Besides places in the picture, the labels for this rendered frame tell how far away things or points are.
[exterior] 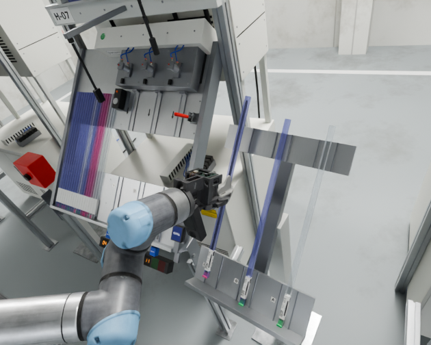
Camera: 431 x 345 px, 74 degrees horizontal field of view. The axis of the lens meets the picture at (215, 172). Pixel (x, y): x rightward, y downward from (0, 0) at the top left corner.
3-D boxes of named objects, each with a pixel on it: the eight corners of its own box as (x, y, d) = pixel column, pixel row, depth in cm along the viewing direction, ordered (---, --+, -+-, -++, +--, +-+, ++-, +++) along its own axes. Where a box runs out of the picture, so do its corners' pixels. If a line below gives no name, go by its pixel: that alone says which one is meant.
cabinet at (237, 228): (244, 277, 160) (224, 204, 120) (149, 242, 192) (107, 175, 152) (280, 195, 199) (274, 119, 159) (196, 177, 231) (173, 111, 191)
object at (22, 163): (96, 263, 188) (20, 178, 137) (73, 252, 199) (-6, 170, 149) (120, 235, 202) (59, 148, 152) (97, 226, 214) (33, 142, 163)
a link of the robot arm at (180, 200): (177, 233, 57) (148, 220, 61) (191, 224, 60) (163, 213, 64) (178, 198, 54) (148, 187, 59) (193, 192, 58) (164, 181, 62)
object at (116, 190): (178, 246, 98) (173, 248, 95) (60, 204, 129) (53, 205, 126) (189, 192, 98) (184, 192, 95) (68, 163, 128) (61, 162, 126)
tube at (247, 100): (209, 277, 80) (206, 278, 79) (204, 274, 81) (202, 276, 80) (251, 97, 75) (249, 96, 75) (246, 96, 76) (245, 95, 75)
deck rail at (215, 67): (187, 250, 99) (177, 253, 94) (183, 248, 100) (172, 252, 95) (226, 49, 99) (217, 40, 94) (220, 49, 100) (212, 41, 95)
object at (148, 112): (202, 142, 100) (195, 139, 96) (80, 124, 131) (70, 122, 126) (220, 49, 100) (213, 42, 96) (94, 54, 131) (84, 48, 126)
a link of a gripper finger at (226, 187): (243, 172, 75) (222, 180, 68) (240, 194, 77) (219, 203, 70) (233, 170, 77) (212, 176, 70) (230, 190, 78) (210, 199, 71)
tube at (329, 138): (283, 326, 71) (282, 327, 70) (278, 323, 72) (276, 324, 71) (336, 126, 67) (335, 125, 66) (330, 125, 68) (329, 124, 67)
